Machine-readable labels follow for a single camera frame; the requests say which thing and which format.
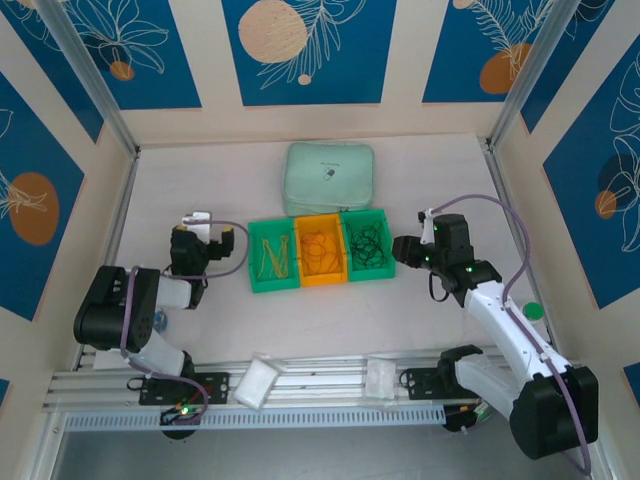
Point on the clear plastic bag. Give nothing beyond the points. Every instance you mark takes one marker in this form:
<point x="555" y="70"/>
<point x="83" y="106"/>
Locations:
<point x="379" y="377"/>

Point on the small circuit board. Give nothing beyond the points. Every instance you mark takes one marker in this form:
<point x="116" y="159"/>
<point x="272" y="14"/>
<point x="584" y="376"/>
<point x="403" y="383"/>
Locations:
<point x="475" y="412"/>
<point x="181" y="412"/>

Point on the ribbed aluminium frame rail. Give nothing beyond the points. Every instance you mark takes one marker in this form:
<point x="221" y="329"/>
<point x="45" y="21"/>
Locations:
<point x="320" y="382"/>

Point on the orange plastic bin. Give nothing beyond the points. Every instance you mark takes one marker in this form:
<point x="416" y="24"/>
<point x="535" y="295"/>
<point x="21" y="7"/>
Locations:
<point x="312" y="280"/>

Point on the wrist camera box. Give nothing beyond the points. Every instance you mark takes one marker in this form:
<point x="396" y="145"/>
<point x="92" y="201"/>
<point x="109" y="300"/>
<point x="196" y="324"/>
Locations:
<point x="197" y="217"/>
<point x="427" y="225"/>

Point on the aluminium side rail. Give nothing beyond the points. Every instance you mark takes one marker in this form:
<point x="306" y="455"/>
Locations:
<point x="122" y="200"/>
<point x="500" y="190"/>

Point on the blue stethoscope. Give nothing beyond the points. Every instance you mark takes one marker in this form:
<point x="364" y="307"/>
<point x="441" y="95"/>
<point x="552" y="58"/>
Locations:
<point x="161" y="320"/>

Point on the aluminium corner post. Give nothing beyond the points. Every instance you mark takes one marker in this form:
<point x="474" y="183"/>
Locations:
<point x="530" y="65"/>
<point x="95" y="75"/>

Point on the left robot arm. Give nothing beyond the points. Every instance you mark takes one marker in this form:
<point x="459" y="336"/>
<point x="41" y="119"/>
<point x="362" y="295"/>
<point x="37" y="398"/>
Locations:
<point x="110" y="310"/>

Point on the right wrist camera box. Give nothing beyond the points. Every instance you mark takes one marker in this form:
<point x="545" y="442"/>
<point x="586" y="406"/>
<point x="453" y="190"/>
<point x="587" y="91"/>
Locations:
<point x="427" y="225"/>

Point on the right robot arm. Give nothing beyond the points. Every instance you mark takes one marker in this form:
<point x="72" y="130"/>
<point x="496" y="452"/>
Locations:
<point x="505" y="320"/>

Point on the green-capped white bottle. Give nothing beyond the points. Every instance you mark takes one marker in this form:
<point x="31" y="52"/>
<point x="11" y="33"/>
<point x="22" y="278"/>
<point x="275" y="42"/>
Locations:
<point x="533" y="312"/>

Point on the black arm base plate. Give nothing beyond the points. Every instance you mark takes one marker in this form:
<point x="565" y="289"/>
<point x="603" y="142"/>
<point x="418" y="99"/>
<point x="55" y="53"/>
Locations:
<point x="420" y="382"/>
<point x="215" y="387"/>

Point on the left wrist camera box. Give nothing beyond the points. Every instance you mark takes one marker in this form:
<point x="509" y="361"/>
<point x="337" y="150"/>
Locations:
<point x="197" y="217"/>

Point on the white plastic bag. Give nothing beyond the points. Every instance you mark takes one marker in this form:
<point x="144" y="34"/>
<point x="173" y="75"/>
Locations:
<point x="257" y="382"/>

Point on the mint green zip pouch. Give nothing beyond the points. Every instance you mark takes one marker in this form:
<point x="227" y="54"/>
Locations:
<point x="325" y="175"/>

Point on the green plastic bin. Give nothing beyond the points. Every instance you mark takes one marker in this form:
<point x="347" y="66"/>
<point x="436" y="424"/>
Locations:
<point x="370" y="274"/>
<point x="270" y="285"/>

